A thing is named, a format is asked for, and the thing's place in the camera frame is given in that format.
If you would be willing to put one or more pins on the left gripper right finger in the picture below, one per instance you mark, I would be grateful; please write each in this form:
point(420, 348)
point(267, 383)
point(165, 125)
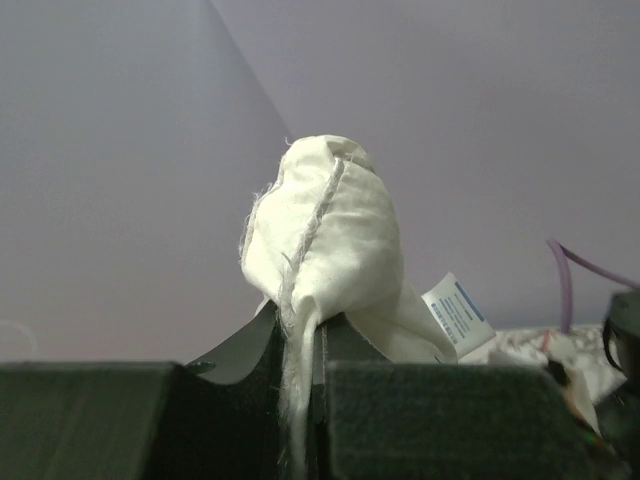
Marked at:
point(375, 419)

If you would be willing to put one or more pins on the white pillow care label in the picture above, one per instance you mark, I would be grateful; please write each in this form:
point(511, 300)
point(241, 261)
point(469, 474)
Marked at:
point(458, 316)

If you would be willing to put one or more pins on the white pillow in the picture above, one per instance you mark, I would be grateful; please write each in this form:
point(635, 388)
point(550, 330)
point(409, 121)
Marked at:
point(324, 240)

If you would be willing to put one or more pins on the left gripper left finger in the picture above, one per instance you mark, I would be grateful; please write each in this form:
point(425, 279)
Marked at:
point(213, 418)

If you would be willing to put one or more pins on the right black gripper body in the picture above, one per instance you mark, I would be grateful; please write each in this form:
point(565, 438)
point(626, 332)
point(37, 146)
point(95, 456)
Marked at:
point(618, 411)

